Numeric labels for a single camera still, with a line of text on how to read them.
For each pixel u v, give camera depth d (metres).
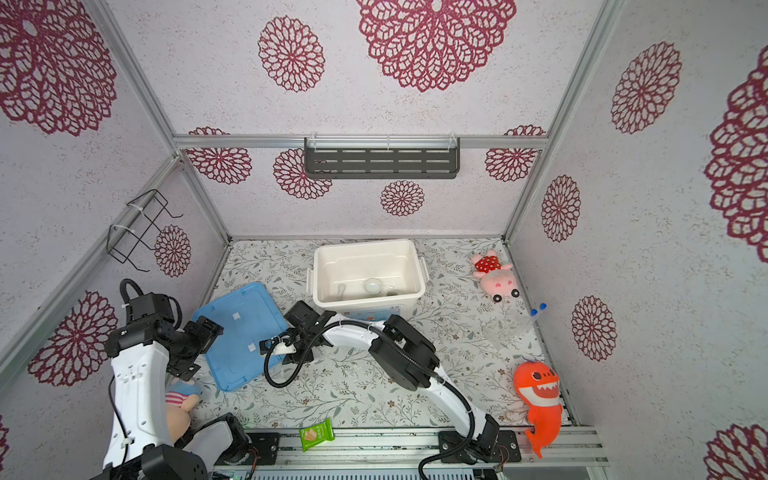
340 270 1.03
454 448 0.74
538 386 0.76
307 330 0.73
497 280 0.98
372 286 1.05
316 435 0.75
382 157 0.94
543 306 0.83
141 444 0.39
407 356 0.60
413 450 0.77
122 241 0.73
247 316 0.98
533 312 0.81
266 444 0.74
